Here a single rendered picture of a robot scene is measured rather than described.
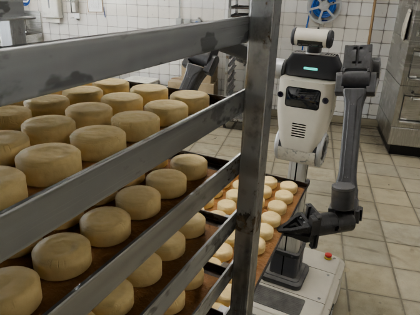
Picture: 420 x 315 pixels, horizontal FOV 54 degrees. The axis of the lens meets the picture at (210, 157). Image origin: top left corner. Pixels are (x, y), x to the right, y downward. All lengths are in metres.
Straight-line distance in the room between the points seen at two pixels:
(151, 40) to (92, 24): 5.95
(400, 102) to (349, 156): 3.54
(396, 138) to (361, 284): 2.38
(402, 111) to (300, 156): 2.95
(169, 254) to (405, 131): 4.39
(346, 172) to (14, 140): 0.95
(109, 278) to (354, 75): 1.02
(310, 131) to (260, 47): 1.30
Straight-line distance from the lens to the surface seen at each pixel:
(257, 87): 0.53
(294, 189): 1.20
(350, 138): 1.21
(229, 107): 0.50
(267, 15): 0.52
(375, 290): 2.76
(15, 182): 0.31
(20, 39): 0.80
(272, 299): 2.11
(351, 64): 1.28
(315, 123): 1.79
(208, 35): 0.43
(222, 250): 0.97
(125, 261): 0.38
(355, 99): 1.24
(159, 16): 5.88
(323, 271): 2.35
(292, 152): 1.86
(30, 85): 0.26
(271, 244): 1.02
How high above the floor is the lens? 1.64
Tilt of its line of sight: 23 degrees down
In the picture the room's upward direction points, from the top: 2 degrees clockwise
